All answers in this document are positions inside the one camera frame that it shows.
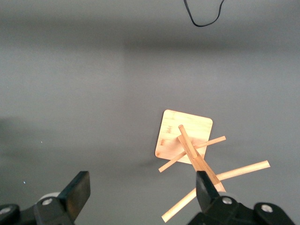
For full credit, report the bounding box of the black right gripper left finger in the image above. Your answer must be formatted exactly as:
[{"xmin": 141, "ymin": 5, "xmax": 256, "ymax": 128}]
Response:
[{"xmin": 34, "ymin": 171, "xmax": 91, "ymax": 225}]

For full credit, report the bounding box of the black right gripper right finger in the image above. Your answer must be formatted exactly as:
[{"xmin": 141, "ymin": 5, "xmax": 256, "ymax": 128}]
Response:
[{"xmin": 187, "ymin": 170, "xmax": 256, "ymax": 225}]

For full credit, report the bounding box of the wooden mug tree rack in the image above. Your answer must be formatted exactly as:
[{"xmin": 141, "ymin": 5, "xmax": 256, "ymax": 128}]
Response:
[{"xmin": 154, "ymin": 109, "xmax": 271, "ymax": 223}]

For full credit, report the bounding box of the thin black looped cable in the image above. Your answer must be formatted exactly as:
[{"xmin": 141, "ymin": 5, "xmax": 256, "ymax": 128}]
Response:
[{"xmin": 183, "ymin": 0, "xmax": 225, "ymax": 27}]

